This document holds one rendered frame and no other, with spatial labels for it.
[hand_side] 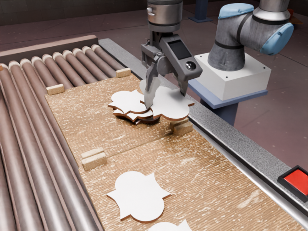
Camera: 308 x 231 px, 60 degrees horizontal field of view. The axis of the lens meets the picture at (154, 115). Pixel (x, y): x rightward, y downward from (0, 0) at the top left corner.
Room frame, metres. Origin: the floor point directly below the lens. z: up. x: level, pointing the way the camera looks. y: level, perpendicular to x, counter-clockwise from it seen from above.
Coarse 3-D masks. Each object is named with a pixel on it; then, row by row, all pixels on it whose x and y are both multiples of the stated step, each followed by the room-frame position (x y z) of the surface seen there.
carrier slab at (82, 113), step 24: (48, 96) 0.81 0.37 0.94; (72, 96) 0.81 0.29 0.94; (96, 96) 0.81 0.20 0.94; (72, 120) 0.67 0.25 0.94; (96, 120) 0.67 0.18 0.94; (120, 120) 0.67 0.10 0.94; (168, 120) 0.67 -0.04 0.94; (72, 144) 0.56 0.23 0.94; (96, 144) 0.56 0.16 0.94; (120, 144) 0.56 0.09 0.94
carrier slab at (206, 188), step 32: (128, 160) 0.49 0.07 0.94; (160, 160) 0.49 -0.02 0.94; (192, 160) 0.49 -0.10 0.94; (224, 160) 0.49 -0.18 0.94; (96, 192) 0.39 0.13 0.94; (192, 192) 0.39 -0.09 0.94; (224, 192) 0.39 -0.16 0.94; (256, 192) 0.39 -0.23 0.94; (128, 224) 0.31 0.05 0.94; (192, 224) 0.31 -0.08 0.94; (224, 224) 0.31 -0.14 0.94; (256, 224) 0.31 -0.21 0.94; (288, 224) 0.31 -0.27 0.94
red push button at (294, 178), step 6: (294, 174) 0.45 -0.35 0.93; (300, 174) 0.45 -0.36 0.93; (288, 180) 0.43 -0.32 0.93; (294, 180) 0.43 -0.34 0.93; (300, 180) 0.43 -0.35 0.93; (306, 180) 0.43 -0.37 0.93; (294, 186) 0.42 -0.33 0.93; (300, 186) 0.42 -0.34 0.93; (306, 186) 0.42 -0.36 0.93; (306, 192) 0.40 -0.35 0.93
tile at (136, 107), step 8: (112, 96) 0.73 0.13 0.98; (120, 96) 0.73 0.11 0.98; (128, 96) 0.73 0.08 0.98; (136, 96) 0.73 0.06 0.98; (112, 104) 0.68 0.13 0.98; (120, 104) 0.68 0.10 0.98; (128, 104) 0.68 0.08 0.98; (136, 104) 0.68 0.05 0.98; (128, 112) 0.65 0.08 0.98; (136, 112) 0.65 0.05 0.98; (144, 112) 0.65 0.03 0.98
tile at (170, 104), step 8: (160, 88) 0.64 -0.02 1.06; (168, 88) 0.64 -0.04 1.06; (160, 96) 0.61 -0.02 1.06; (168, 96) 0.61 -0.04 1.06; (176, 96) 0.61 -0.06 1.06; (144, 104) 0.58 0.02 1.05; (160, 104) 0.57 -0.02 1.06; (168, 104) 0.57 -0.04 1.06; (176, 104) 0.57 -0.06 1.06; (184, 104) 0.57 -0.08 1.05; (192, 104) 0.58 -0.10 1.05; (152, 112) 0.55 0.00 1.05; (160, 112) 0.54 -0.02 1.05; (168, 112) 0.54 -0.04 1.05; (176, 112) 0.54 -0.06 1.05; (184, 112) 0.54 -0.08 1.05; (176, 120) 0.52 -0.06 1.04
